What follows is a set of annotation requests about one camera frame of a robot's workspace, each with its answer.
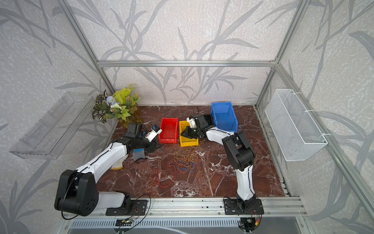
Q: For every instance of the black plastic bin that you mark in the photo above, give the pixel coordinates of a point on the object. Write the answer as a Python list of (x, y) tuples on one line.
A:
[(208, 119)]

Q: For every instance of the yellow plastic bin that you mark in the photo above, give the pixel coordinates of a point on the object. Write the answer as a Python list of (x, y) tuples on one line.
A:
[(186, 142)]

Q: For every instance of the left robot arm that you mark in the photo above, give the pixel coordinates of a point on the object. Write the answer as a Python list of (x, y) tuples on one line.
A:
[(77, 190)]

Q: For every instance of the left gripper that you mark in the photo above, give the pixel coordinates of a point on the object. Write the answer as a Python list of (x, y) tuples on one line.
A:
[(152, 146)]

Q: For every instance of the blue plastic bin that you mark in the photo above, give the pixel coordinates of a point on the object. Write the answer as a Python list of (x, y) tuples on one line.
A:
[(224, 116)]

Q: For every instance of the white knit work glove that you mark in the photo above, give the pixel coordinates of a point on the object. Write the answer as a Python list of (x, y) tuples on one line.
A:
[(119, 164)]

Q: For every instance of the clear plastic wall shelf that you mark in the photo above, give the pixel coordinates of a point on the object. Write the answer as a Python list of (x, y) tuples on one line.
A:
[(48, 138)]

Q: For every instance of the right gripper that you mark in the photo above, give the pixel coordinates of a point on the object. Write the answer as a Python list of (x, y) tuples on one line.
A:
[(187, 133)]

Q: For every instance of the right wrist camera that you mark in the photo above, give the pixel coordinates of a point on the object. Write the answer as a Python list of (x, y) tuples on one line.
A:
[(192, 122)]

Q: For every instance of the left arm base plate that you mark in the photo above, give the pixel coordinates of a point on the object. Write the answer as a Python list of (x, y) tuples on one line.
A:
[(137, 206)]

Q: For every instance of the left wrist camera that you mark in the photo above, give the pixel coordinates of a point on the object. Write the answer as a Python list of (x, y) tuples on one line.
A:
[(153, 133)]

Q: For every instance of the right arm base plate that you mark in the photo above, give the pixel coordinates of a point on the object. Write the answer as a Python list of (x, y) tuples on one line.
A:
[(237, 206)]

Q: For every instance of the artificial plant in vase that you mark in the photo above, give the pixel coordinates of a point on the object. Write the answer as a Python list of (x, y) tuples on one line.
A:
[(121, 105)]

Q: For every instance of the red plastic bin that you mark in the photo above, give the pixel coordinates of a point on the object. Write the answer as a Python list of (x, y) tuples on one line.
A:
[(169, 127)]

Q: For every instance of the white wire mesh basket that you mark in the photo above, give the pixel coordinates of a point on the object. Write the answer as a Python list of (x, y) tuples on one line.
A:
[(296, 132)]

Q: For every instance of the aluminium front rail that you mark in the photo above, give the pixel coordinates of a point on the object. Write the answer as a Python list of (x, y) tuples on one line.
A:
[(214, 207)]

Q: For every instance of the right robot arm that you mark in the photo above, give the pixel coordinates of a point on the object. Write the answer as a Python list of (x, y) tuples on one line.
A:
[(240, 154)]

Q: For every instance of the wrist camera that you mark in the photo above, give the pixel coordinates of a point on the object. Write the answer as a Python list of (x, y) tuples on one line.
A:
[(153, 133), (192, 122)]

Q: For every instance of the blue grey work glove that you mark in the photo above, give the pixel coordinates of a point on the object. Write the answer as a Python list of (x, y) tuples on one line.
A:
[(138, 154)]

